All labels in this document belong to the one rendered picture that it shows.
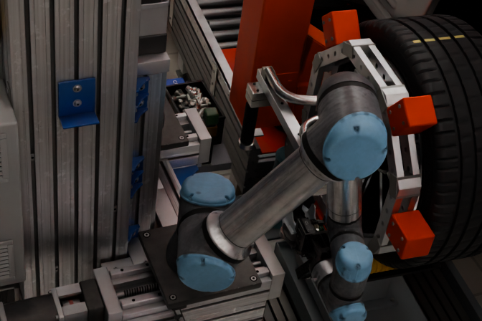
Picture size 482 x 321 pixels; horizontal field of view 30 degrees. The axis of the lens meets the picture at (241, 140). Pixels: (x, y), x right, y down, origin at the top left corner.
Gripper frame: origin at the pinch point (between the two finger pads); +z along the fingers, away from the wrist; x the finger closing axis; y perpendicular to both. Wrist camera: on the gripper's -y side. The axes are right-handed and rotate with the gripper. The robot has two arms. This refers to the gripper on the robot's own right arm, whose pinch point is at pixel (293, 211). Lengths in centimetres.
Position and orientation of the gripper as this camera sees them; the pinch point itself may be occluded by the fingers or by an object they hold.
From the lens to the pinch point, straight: 219.3
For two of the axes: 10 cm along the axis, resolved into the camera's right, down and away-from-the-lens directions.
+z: -3.1, -6.5, 6.9
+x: -9.4, 1.1, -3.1
